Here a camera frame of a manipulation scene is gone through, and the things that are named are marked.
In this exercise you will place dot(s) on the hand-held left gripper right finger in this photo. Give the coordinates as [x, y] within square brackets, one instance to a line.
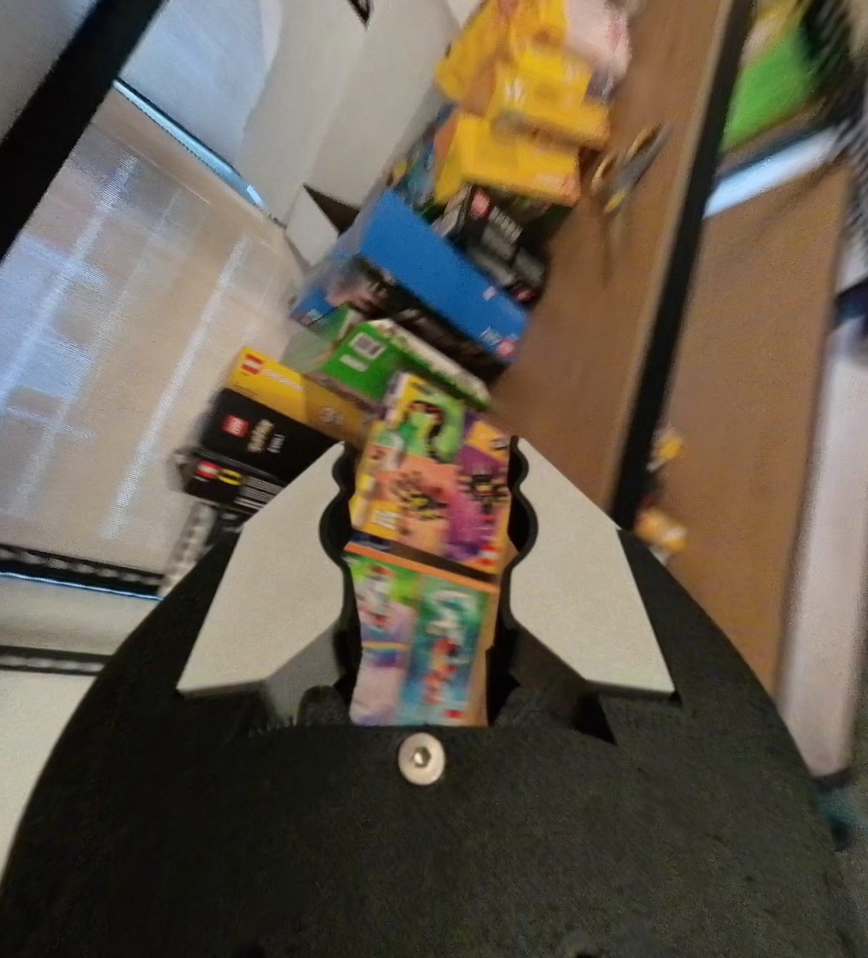
[591, 606]

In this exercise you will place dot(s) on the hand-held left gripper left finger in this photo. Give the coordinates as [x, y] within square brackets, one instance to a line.
[269, 599]

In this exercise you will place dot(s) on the yellow unicorn toy box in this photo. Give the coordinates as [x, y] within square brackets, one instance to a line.
[434, 636]

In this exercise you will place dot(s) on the spider toy box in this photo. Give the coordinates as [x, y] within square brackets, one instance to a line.
[419, 479]

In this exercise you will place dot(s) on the grey yellow scissors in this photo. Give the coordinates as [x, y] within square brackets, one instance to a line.
[628, 172]

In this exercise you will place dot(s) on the black bat logo toy box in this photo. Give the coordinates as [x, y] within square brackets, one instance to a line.
[232, 486]

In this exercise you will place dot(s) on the black gold toy box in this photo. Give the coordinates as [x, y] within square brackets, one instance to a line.
[254, 434]

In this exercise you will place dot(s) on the yellow flamingo toy box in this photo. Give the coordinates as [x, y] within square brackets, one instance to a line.
[269, 374]

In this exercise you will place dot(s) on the large green toy box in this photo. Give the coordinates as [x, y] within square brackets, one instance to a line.
[344, 359]

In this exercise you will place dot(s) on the black metal shelf rack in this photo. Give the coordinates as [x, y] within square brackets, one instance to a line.
[688, 299]

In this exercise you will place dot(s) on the small black toy box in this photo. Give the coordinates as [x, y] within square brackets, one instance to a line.
[501, 247]

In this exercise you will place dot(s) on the blue toy box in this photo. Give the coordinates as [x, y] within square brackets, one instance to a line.
[434, 262]

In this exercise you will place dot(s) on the white cardboard box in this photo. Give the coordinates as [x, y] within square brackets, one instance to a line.
[374, 112]

